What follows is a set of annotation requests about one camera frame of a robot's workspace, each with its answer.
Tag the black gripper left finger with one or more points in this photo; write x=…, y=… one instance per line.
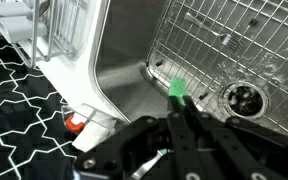
x=180, y=150

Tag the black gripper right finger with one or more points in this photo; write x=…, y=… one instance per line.
x=237, y=150

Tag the round sink drain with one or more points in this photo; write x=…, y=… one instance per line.
x=245, y=100

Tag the silver fork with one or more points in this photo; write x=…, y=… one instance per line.
x=227, y=38

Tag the white utensil caddy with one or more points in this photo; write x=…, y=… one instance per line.
x=14, y=25

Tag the stainless steel sink basin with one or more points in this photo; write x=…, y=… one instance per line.
x=124, y=50

